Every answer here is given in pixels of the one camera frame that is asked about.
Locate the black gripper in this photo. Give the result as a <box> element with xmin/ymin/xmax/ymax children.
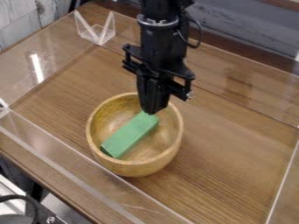
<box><xmin>123</xmin><ymin>16</ymin><xmax>195</xmax><ymax>115</ymax></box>

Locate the green rectangular block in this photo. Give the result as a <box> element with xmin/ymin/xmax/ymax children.
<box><xmin>99</xmin><ymin>111</ymin><xmax>159</xmax><ymax>159</ymax></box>

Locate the brown wooden bowl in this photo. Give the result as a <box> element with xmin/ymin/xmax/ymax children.
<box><xmin>86</xmin><ymin>92</ymin><xmax>183</xmax><ymax>178</ymax></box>

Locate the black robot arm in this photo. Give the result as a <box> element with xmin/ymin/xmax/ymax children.
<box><xmin>123</xmin><ymin>0</ymin><xmax>198</xmax><ymax>115</ymax></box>

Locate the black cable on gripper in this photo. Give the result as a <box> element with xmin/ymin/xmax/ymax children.
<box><xmin>173</xmin><ymin>11</ymin><xmax>203</xmax><ymax>50</ymax></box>

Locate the clear acrylic corner bracket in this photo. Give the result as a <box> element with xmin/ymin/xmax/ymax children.
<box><xmin>74</xmin><ymin>10</ymin><xmax>116</xmax><ymax>46</ymax></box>

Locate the clear acrylic tray wall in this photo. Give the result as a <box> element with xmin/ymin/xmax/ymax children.
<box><xmin>0</xmin><ymin>3</ymin><xmax>299</xmax><ymax>224</ymax></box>

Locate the black metal bracket with screw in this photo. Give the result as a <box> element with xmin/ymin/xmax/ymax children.
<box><xmin>38</xmin><ymin>205</ymin><xmax>68</xmax><ymax>224</ymax></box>

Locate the black cable bottom left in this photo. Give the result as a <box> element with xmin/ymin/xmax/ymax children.
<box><xmin>0</xmin><ymin>195</ymin><xmax>43</xmax><ymax>224</ymax></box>

